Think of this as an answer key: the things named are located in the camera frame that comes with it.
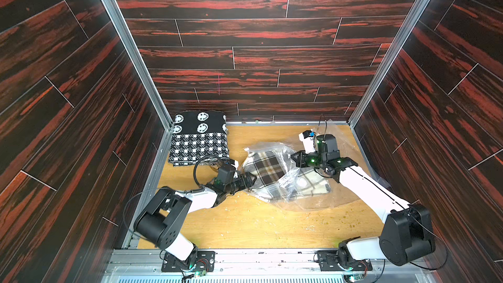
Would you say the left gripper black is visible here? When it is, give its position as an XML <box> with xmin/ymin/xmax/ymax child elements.
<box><xmin>223</xmin><ymin>172</ymin><xmax>258</xmax><ymax>195</ymax></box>

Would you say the beige brown striped scarf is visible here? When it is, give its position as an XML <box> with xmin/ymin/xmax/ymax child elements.
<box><xmin>242</xmin><ymin>150</ymin><xmax>331</xmax><ymax>203</ymax></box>

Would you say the clear plastic vacuum bag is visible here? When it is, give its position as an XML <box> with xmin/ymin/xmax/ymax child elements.
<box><xmin>244</xmin><ymin>136</ymin><xmax>359</xmax><ymax>212</ymax></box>

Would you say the black scarf white emblem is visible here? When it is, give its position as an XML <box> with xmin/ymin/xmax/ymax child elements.
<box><xmin>168</xmin><ymin>110</ymin><xmax>229</xmax><ymax>166</ymax></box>

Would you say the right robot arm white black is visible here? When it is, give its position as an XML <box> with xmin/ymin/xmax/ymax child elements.
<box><xmin>292</xmin><ymin>130</ymin><xmax>436</xmax><ymax>270</ymax></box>

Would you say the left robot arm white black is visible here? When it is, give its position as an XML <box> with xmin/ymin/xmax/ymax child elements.
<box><xmin>134</xmin><ymin>164</ymin><xmax>257</xmax><ymax>269</ymax></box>

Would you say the white vacuum bag valve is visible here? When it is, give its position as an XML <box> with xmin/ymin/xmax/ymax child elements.
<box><xmin>296</xmin><ymin>177</ymin><xmax>311</xmax><ymax>190</ymax></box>

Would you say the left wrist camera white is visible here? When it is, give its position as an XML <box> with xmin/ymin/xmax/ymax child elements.
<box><xmin>225</xmin><ymin>159</ymin><xmax>239</xmax><ymax>169</ymax></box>

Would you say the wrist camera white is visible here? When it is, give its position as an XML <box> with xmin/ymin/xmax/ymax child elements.
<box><xmin>299</xmin><ymin>130</ymin><xmax>316</xmax><ymax>153</ymax></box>
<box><xmin>225</xmin><ymin>159</ymin><xmax>239</xmax><ymax>169</ymax></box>

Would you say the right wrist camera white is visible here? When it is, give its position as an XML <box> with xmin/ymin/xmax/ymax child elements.
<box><xmin>299</xmin><ymin>130</ymin><xmax>316</xmax><ymax>153</ymax></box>

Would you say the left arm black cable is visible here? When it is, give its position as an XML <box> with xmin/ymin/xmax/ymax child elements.
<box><xmin>121</xmin><ymin>155</ymin><xmax>225</xmax><ymax>241</ymax></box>

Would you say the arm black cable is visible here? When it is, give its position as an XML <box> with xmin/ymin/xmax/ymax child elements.
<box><xmin>121</xmin><ymin>155</ymin><xmax>225</xmax><ymax>241</ymax></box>
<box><xmin>316</xmin><ymin>113</ymin><xmax>449</xmax><ymax>280</ymax></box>

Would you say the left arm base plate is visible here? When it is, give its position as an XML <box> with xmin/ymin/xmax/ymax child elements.
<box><xmin>161</xmin><ymin>250</ymin><xmax>216</xmax><ymax>276</ymax></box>

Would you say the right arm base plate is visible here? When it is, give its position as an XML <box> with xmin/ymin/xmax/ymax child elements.
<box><xmin>313</xmin><ymin>250</ymin><xmax>373</xmax><ymax>273</ymax></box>

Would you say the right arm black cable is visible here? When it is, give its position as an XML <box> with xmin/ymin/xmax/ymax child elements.
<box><xmin>316</xmin><ymin>113</ymin><xmax>449</xmax><ymax>280</ymax></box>

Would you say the front aluminium rail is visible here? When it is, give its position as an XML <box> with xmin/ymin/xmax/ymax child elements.
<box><xmin>102</xmin><ymin>248</ymin><xmax>436</xmax><ymax>282</ymax></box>

